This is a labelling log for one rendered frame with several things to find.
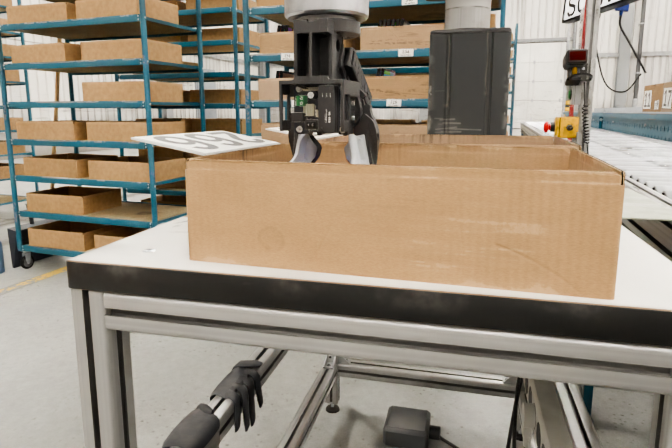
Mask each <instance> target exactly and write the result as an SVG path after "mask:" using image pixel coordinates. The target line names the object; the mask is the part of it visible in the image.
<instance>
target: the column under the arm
mask: <svg viewBox="0 0 672 448"><path fill-rule="evenodd" d="M511 40H512V29H511V28H509V27H501V28H456V29H447V30H432V31H431V32H430V50H429V90H428V119H427V134H438V135H506V134H507V115H508V96H509V78H510V59H511Z"/></svg>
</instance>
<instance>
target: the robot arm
mask: <svg viewBox="0 0 672 448"><path fill-rule="evenodd" d="M284 4H285V18H286V19H287V20H288V21H290V22H293V31H294V79H293V80H279V125H280V131H288V138H289V143H290V147H291V151H292V155H293V156H292V160H291V161H290V162H306V163H315V162H316V161H317V160H318V158H319V157H320V154H321V150H322V146H321V144H320V143H319V142H318V140H317V139H316V138H315V137H314V136H313V133H317V135H324V134H325V133H338V135H343V136H348V135H349V136H348V141H349V142H348V143H347V145H346V146H345V147H344V152H345V156H346V159H347V160H348V162H349V163H350V164H370V165H377V159H378V151H379V143H380V134H379V128H378V124H377V122H376V119H375V117H374V115H373V112H372V105H371V100H372V95H371V92H370V90H369V87H368V84H367V81H366V79H365V76H364V73H363V70H362V68H361V65H360V62H359V59H358V57H357V54H356V51H355V49H354V48H353V47H345V48H344V40H346V39H353V38H357V37H360V23H362V22H364V21H366V20H367V19H368V15H369V0H284ZM283 95H287V120H283ZM291 97H294V113H291ZM353 128H354V134H353Z"/></svg>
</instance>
